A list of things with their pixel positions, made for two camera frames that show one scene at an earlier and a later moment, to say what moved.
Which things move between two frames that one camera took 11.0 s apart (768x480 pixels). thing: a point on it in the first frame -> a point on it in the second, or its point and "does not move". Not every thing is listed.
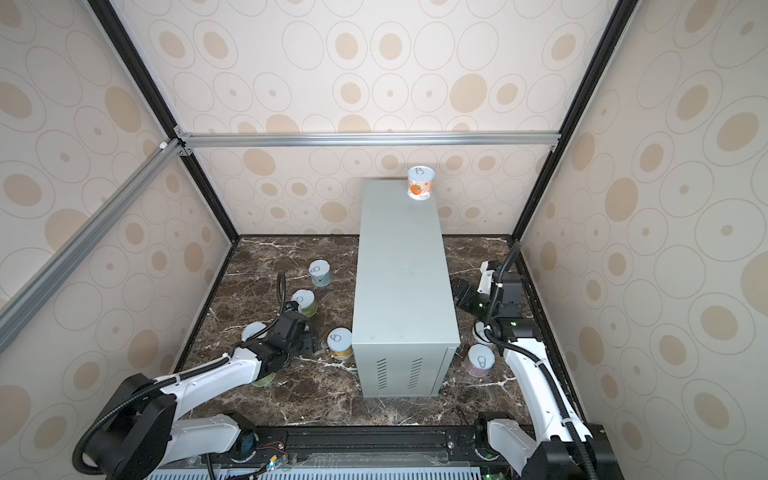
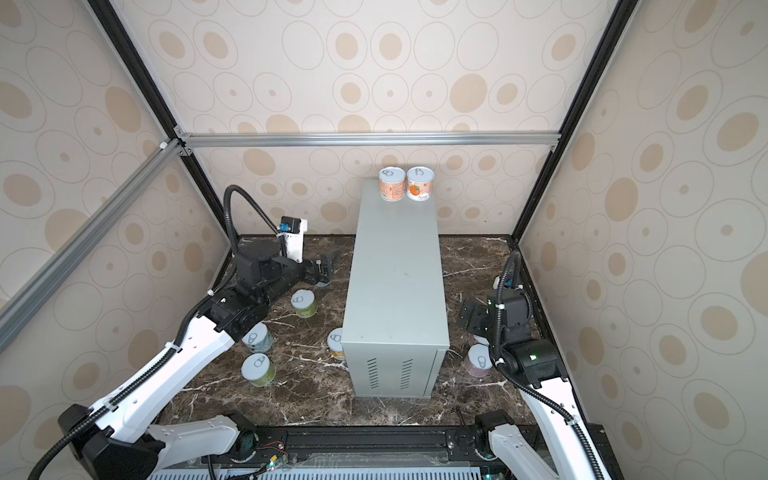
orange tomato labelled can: x=420 y=182 does not move
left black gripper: x=310 y=342 -> x=326 y=269
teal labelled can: x=254 y=328 does not move
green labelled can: x=306 y=300 does not move
